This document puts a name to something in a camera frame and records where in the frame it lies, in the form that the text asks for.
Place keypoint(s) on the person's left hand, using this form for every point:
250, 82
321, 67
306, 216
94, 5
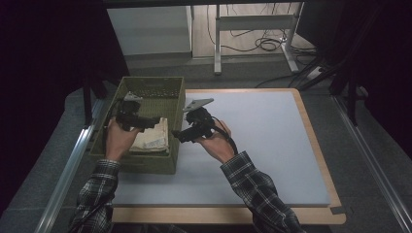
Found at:
118, 142

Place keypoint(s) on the aluminium rail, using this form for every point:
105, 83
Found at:
69, 155
372, 161

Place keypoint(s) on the green woven plastic basket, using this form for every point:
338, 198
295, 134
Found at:
152, 165

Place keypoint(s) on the white power strip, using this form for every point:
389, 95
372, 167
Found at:
313, 73

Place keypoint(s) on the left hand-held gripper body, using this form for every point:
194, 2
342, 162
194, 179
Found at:
129, 118

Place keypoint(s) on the cream printed cloth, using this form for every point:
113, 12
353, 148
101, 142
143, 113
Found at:
155, 139

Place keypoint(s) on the black stand leg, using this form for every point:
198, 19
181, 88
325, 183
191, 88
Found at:
352, 100
87, 103

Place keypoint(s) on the light wooden table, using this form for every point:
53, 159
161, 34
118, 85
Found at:
194, 215

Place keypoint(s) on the person's right hand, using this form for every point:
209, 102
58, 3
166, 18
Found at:
220, 145

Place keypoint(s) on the white cabinet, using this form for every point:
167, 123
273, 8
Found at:
149, 30

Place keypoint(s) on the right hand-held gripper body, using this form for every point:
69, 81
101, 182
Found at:
200, 124

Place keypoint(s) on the black tape piece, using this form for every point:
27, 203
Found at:
338, 210

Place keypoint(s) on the white desk frame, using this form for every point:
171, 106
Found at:
252, 22

